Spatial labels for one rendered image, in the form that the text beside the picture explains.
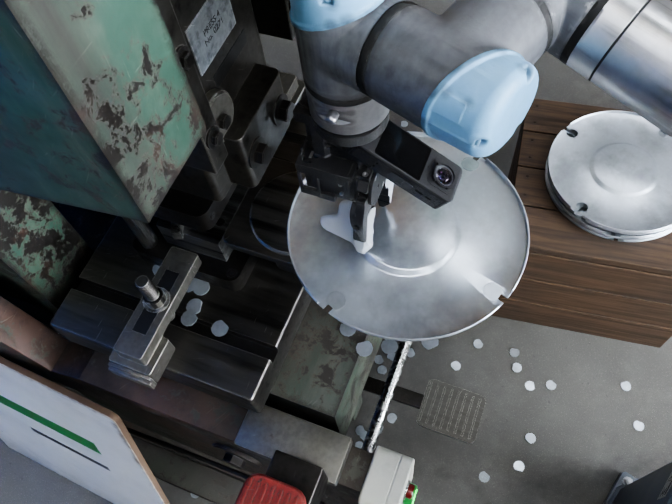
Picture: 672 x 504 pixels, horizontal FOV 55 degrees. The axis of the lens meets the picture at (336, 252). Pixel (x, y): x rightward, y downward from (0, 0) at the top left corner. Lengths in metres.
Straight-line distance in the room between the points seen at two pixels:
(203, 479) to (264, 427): 0.66
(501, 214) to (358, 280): 0.20
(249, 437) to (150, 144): 0.48
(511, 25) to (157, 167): 0.27
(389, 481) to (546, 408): 0.76
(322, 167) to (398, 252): 0.17
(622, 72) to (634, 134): 0.92
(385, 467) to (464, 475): 0.65
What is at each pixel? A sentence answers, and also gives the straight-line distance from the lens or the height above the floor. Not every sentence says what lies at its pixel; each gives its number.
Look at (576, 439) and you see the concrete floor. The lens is 1.54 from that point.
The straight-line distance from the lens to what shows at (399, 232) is 0.77.
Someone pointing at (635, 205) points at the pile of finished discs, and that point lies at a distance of 1.34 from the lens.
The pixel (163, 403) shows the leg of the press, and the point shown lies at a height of 0.62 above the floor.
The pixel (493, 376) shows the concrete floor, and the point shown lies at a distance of 1.54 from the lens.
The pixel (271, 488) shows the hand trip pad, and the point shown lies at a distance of 0.71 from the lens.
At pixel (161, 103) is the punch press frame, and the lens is 0.47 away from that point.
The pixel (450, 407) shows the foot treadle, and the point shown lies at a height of 0.16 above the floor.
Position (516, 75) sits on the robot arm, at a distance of 0.45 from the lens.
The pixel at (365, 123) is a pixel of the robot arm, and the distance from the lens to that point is 0.57.
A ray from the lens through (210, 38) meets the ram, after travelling 0.61.
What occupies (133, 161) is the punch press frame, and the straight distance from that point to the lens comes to 0.46.
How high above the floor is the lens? 1.45
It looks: 61 degrees down
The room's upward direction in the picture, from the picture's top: 10 degrees counter-clockwise
